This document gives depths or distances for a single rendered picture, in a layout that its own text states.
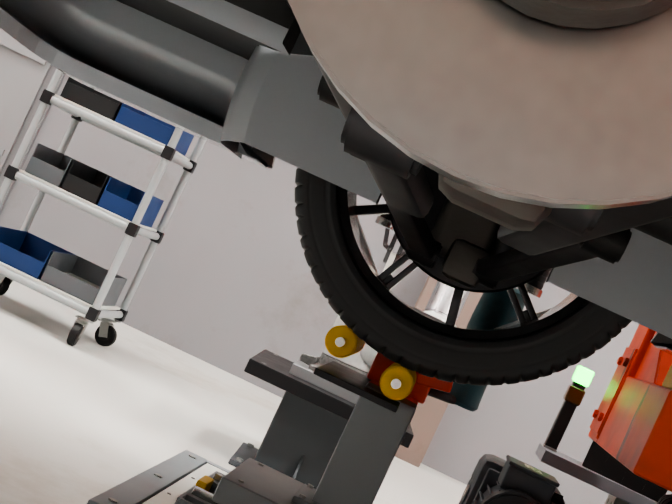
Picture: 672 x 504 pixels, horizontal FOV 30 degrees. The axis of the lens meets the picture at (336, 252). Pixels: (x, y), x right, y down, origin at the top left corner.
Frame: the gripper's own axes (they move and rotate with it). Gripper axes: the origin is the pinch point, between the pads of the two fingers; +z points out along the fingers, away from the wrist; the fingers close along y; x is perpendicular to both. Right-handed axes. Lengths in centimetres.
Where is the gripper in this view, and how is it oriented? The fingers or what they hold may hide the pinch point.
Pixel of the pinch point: (388, 265)
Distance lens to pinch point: 336.0
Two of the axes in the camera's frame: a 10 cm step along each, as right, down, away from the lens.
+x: -0.6, -0.8, -9.9
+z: -4.0, 9.1, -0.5
